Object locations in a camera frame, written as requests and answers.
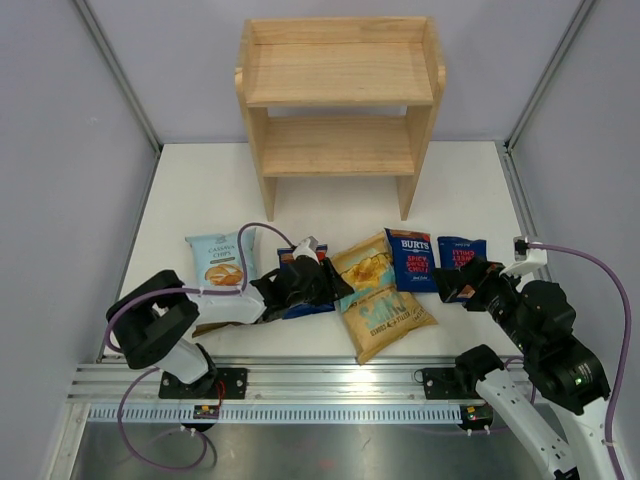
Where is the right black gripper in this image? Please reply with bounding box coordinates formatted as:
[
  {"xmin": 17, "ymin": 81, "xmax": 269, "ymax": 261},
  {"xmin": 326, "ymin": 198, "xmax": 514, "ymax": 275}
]
[{"xmin": 430, "ymin": 254, "xmax": 538, "ymax": 354}]

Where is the blue burts chips bag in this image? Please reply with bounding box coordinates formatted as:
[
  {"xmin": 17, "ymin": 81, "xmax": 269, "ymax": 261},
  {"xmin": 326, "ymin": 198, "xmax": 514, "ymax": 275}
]
[
  {"xmin": 277, "ymin": 244, "xmax": 335, "ymax": 320},
  {"xmin": 436, "ymin": 235, "xmax": 489, "ymax": 307},
  {"xmin": 385, "ymin": 228, "xmax": 437, "ymax": 293}
]

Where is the tan kettle chips bag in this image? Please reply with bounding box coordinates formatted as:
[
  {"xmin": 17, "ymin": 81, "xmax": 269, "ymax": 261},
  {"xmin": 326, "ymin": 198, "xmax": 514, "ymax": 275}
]
[{"xmin": 331, "ymin": 232, "xmax": 437, "ymax": 365}]

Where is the light blue cassava chips bag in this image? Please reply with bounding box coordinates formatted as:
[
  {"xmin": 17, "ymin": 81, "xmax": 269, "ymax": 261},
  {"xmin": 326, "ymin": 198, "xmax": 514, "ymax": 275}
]
[{"xmin": 185, "ymin": 227, "xmax": 257, "ymax": 288}]

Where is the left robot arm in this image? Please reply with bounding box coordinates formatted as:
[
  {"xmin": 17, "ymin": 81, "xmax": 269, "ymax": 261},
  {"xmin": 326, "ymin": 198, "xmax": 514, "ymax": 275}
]
[{"xmin": 105, "ymin": 256, "xmax": 354, "ymax": 399}]

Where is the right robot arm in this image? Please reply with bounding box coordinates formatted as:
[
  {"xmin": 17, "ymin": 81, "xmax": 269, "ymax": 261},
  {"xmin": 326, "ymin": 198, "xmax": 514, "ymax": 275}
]
[{"xmin": 433, "ymin": 243, "xmax": 624, "ymax": 479}]

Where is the wooden two-tier shelf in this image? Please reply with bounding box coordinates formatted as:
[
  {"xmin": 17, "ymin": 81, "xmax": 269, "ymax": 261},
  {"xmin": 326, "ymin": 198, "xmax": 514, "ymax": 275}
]
[{"xmin": 235, "ymin": 16, "xmax": 447, "ymax": 218}]

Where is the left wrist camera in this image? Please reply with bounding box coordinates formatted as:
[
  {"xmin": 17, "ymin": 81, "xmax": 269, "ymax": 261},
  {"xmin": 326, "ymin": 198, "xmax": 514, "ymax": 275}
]
[{"xmin": 292, "ymin": 236, "xmax": 319, "ymax": 263}]

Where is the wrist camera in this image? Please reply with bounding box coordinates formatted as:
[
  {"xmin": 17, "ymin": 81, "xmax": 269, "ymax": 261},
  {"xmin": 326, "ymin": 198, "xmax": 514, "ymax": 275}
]
[
  {"xmin": 500, "ymin": 236, "xmax": 548, "ymax": 278},
  {"xmin": 292, "ymin": 236, "xmax": 319, "ymax": 263}
]

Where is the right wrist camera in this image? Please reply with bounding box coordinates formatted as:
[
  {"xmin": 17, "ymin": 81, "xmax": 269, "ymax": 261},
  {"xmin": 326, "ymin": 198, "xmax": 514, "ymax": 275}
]
[{"xmin": 500, "ymin": 236, "xmax": 548, "ymax": 278}]

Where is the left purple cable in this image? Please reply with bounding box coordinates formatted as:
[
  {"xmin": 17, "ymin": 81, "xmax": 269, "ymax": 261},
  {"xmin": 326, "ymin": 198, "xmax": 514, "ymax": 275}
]
[{"xmin": 103, "ymin": 222, "xmax": 301, "ymax": 471}]

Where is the white slotted cable duct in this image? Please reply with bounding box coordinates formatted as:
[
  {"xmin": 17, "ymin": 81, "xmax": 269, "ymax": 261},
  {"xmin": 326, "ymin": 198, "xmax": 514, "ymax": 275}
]
[{"xmin": 88, "ymin": 404, "xmax": 462, "ymax": 425}]

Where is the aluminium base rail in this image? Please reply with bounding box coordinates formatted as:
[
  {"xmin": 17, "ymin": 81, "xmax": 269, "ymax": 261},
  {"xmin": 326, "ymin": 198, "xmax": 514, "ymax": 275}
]
[{"xmin": 66, "ymin": 356, "xmax": 454, "ymax": 405}]

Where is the right aluminium frame post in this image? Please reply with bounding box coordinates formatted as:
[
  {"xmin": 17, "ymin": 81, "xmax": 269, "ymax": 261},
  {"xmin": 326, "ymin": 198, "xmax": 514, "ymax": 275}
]
[{"xmin": 504, "ymin": 0, "xmax": 599, "ymax": 154}]

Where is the aluminium frame post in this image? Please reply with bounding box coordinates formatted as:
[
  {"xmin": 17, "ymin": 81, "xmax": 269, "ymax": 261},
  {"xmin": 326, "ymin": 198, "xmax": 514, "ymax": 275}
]
[
  {"xmin": 504, "ymin": 0, "xmax": 599, "ymax": 154},
  {"xmin": 71, "ymin": 0, "xmax": 163, "ymax": 159}
]

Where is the left aluminium frame post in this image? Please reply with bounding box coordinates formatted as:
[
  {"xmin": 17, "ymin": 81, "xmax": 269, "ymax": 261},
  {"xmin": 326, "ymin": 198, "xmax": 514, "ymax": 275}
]
[{"xmin": 71, "ymin": 0, "xmax": 163, "ymax": 159}]

